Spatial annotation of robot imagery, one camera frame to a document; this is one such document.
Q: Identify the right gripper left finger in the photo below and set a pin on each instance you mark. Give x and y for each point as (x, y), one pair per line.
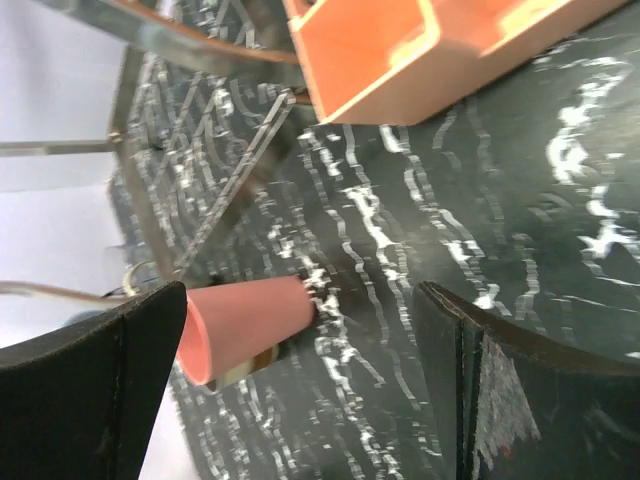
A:
(80, 402)

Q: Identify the steel two-tier dish rack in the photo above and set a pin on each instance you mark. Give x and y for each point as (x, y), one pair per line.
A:
(194, 150)

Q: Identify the orange plastic file organizer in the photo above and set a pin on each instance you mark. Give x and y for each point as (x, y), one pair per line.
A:
(401, 62)

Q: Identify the pink plastic cup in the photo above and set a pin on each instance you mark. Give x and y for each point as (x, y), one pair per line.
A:
(228, 324)

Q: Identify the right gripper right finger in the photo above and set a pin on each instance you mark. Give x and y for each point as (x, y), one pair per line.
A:
(510, 403)

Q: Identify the cream and brown steel cup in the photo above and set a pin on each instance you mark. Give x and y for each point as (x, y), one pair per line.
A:
(243, 370)

